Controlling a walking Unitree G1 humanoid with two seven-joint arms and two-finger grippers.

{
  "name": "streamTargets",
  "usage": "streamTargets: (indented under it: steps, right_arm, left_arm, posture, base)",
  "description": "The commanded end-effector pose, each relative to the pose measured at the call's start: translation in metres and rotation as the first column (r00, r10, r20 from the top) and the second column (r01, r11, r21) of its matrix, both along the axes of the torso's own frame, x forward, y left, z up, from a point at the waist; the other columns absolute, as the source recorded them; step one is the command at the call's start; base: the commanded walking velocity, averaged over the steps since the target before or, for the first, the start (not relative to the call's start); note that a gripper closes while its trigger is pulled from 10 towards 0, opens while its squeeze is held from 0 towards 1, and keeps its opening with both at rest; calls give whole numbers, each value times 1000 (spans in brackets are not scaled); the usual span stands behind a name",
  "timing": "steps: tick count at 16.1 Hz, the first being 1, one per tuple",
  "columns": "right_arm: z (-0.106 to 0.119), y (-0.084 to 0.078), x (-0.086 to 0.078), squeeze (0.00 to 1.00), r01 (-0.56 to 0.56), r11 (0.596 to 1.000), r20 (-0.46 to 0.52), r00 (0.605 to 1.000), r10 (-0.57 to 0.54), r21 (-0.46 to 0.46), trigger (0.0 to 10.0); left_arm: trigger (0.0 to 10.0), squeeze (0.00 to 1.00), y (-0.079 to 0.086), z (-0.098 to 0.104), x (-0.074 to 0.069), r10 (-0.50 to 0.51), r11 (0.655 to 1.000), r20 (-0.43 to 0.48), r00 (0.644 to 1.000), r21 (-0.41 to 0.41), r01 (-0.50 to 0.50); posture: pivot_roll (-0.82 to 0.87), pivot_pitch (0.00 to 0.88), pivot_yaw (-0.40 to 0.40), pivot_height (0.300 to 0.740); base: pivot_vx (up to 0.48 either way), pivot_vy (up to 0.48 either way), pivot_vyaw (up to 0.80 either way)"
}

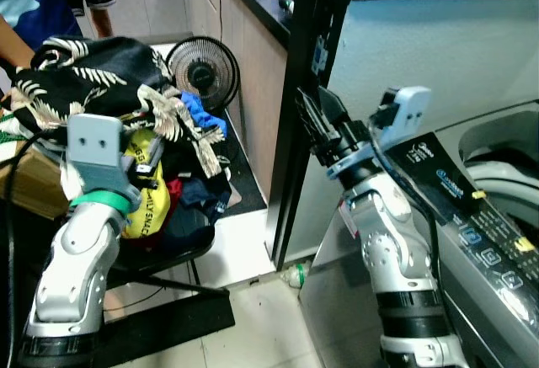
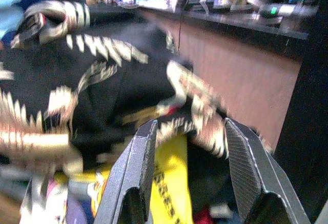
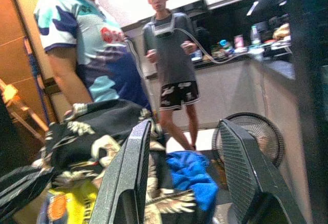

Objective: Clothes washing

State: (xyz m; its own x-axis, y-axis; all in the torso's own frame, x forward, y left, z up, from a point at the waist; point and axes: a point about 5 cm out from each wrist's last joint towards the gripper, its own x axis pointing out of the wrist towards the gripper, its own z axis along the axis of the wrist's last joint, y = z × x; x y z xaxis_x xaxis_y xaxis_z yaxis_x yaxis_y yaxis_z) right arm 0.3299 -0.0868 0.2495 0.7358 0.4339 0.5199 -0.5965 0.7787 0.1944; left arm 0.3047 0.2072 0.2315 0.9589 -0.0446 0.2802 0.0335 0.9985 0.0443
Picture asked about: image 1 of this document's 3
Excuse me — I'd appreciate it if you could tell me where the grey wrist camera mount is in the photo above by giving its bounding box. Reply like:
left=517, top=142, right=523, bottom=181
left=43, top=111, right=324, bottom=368
left=326, top=86, right=434, bottom=180
left=66, top=114, right=144, bottom=209

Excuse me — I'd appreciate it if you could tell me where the black floor mat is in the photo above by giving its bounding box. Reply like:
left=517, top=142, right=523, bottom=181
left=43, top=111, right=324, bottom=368
left=211, top=111, right=270, bottom=218

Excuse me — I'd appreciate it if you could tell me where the red garment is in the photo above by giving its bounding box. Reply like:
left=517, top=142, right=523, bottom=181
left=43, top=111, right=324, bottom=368
left=164, top=179, right=185, bottom=217

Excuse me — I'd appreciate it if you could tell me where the black floral print shirt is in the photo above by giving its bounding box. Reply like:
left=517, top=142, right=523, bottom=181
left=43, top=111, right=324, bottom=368
left=10, top=35, right=228, bottom=179

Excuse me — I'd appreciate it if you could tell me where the beige cabinet with dark countertop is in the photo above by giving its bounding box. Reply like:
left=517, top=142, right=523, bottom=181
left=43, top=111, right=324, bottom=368
left=181, top=0, right=292, bottom=202

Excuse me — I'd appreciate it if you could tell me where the bright blue cloth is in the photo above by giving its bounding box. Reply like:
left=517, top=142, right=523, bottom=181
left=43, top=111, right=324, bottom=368
left=179, top=90, right=227, bottom=138

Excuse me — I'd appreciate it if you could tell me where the grey top-load washing machine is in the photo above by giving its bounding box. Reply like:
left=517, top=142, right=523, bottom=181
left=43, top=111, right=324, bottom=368
left=299, top=103, right=539, bottom=368

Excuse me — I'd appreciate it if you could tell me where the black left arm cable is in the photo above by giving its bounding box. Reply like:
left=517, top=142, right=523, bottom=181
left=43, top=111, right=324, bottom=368
left=3, top=128, right=72, bottom=368

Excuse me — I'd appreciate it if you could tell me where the navy blue garment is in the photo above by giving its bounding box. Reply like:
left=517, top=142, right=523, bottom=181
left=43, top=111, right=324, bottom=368
left=160, top=174, right=233, bottom=256

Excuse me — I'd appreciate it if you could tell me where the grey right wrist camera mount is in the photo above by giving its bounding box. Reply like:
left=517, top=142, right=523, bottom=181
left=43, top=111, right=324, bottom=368
left=326, top=86, right=434, bottom=180

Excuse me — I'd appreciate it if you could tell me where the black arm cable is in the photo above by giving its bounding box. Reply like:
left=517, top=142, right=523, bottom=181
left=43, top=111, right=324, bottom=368
left=367, top=131, right=444, bottom=303
left=3, top=128, right=72, bottom=368

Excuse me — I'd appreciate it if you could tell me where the black round electric fan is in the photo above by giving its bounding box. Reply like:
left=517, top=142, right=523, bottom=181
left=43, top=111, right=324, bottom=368
left=166, top=35, right=241, bottom=113

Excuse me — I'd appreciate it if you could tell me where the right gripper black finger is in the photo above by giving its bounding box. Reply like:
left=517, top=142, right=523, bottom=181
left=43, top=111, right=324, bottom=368
left=295, top=88, right=328, bottom=147
left=318, top=86, right=349, bottom=127

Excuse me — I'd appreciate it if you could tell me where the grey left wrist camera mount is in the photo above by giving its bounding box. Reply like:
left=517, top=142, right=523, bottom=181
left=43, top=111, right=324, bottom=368
left=66, top=114, right=144, bottom=209

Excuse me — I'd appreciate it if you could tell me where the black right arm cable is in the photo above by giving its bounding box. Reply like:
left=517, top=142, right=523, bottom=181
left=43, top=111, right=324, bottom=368
left=367, top=131, right=444, bottom=303

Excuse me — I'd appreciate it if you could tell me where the black metal chair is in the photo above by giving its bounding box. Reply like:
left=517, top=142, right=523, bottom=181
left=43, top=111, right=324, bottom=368
left=91, top=232, right=237, bottom=366

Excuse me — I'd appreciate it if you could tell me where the yellow printed garment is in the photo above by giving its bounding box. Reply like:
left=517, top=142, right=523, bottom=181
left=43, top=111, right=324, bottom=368
left=124, top=128, right=174, bottom=239

